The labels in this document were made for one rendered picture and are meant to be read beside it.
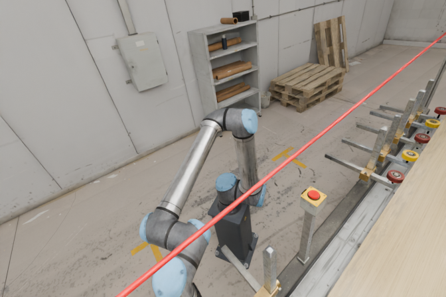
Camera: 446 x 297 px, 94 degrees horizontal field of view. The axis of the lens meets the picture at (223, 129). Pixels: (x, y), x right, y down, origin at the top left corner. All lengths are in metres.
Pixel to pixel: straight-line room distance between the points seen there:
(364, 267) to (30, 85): 3.03
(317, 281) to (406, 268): 0.41
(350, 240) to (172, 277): 1.15
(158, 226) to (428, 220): 1.23
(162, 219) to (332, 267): 1.00
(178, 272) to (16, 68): 2.58
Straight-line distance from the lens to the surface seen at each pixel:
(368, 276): 1.18
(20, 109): 3.01
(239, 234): 1.71
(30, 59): 2.87
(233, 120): 0.97
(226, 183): 1.42
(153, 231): 0.77
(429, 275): 1.28
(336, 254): 1.50
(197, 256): 0.71
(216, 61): 3.41
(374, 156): 1.61
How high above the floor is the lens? 1.92
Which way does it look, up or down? 33 degrees down
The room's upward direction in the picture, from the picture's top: 9 degrees counter-clockwise
